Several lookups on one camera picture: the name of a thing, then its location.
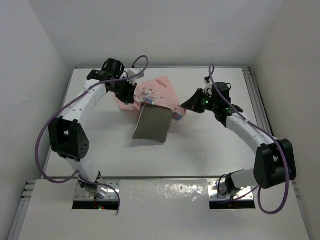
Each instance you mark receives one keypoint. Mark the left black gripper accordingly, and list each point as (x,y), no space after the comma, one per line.
(127,97)

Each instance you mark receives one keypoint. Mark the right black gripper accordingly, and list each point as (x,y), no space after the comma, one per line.
(197,100)

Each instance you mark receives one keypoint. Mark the pink cartoon pillowcase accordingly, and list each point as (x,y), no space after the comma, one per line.
(158,92)

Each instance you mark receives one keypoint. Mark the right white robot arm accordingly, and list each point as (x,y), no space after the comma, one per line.
(237,123)

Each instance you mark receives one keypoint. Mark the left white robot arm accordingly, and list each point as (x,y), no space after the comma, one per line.
(66,133)

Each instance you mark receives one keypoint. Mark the white front cover board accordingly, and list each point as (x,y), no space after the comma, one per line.
(154,210)

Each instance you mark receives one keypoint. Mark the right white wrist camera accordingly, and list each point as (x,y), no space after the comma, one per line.
(207,83)

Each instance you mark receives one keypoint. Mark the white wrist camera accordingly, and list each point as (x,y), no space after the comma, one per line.
(134,74)
(207,83)

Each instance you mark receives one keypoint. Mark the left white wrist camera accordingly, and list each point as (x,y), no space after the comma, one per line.
(134,74)

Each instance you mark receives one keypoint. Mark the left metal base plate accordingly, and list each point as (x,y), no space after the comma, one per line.
(105,192)

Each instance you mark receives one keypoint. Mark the left aluminium frame rail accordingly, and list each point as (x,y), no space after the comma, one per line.
(22,210)

